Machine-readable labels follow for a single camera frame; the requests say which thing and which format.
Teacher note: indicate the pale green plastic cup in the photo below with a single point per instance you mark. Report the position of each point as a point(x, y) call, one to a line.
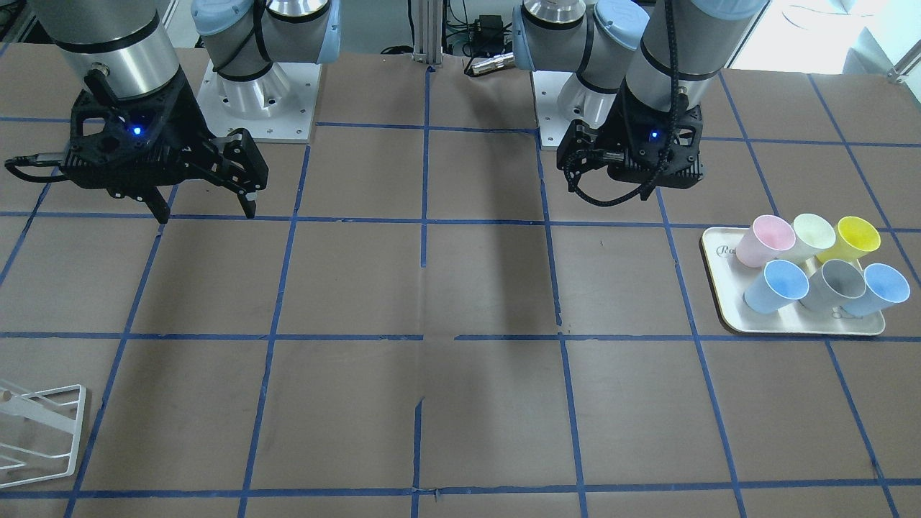
point(813, 235)

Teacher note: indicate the cream plastic tray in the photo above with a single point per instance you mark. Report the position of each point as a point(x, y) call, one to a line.
point(729, 279)

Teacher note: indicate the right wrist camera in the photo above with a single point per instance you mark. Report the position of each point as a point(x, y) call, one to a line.
point(108, 149)

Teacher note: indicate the pink plastic cup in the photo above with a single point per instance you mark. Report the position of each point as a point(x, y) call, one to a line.
point(767, 237)

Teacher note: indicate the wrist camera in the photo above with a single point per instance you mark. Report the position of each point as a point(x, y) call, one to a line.
point(108, 149)
point(683, 168)

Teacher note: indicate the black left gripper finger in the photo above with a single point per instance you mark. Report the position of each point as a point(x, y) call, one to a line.
point(581, 149)

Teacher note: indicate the grey plastic cup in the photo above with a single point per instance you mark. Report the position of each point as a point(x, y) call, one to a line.
point(835, 283)

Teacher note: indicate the aluminium frame post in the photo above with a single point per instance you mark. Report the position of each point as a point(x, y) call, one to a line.
point(427, 28)

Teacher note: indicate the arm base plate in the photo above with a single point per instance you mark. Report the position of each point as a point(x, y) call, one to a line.
point(302, 108)
point(561, 97)

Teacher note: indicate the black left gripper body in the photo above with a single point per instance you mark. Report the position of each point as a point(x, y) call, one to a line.
point(613, 129)

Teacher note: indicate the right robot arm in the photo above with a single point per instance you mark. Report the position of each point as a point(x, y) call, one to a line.
point(127, 42)

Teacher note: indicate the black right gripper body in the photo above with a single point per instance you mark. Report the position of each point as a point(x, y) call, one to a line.
point(190, 124)

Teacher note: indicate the yellow plastic cup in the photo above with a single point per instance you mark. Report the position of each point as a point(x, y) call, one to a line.
point(854, 238)

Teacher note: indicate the light blue plastic cup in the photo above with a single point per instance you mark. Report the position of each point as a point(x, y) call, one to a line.
point(780, 284)

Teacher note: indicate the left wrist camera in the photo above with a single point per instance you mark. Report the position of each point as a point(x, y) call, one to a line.
point(683, 168)

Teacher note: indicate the white wire cup rack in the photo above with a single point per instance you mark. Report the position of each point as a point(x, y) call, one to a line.
point(41, 432)

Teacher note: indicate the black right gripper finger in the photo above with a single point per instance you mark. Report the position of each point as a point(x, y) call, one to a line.
point(152, 197)
point(235, 163)

